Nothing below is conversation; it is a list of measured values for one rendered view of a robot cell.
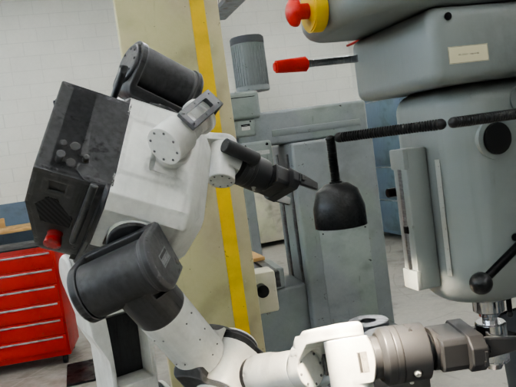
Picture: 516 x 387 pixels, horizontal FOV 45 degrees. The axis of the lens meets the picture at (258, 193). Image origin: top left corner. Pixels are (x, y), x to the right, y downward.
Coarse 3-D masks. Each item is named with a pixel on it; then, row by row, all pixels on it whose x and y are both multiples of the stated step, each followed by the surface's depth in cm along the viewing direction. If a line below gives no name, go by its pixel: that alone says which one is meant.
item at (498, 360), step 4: (480, 332) 96; (484, 332) 96; (488, 332) 95; (492, 332) 95; (496, 332) 95; (500, 332) 95; (504, 332) 96; (484, 336) 96; (496, 356) 96; (500, 356) 96; (504, 356) 96; (508, 356) 96; (492, 360) 96; (496, 360) 96; (500, 360) 96; (504, 360) 96; (508, 360) 96; (492, 364) 96; (496, 364) 96; (500, 364) 96
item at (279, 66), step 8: (304, 56) 97; (344, 56) 99; (352, 56) 99; (280, 64) 95; (288, 64) 96; (296, 64) 96; (304, 64) 96; (312, 64) 97; (320, 64) 98; (328, 64) 98; (280, 72) 96; (288, 72) 97
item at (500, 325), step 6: (498, 318) 98; (480, 324) 97; (486, 324) 96; (492, 324) 96; (498, 324) 95; (504, 324) 96; (480, 330) 96; (486, 330) 96; (492, 330) 95; (498, 330) 95
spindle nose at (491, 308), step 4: (472, 304) 97; (476, 304) 96; (480, 304) 96; (484, 304) 95; (488, 304) 95; (492, 304) 95; (496, 304) 95; (500, 304) 95; (472, 308) 98; (476, 308) 96; (480, 308) 96; (484, 308) 95; (488, 308) 95; (492, 308) 95; (496, 308) 95; (500, 308) 95; (504, 308) 96; (476, 312) 96; (480, 312) 96; (484, 312) 95; (488, 312) 95; (492, 312) 95; (496, 312) 95; (500, 312) 95
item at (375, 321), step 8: (352, 320) 141; (360, 320) 140; (368, 320) 141; (376, 320) 139; (384, 320) 138; (368, 328) 135; (376, 384) 123; (384, 384) 124; (400, 384) 124; (408, 384) 125; (416, 384) 125; (424, 384) 126
